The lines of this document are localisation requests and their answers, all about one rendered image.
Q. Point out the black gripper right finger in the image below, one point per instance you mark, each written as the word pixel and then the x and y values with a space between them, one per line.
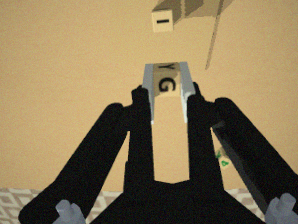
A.
pixel 269 179

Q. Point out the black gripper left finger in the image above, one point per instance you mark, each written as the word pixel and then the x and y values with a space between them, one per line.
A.
pixel 79 183

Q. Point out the tan letter block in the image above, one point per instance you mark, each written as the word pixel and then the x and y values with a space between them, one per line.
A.
pixel 167 79
pixel 162 19
pixel 224 160

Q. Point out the tan flat mat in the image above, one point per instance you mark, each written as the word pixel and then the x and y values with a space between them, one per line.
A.
pixel 133 41

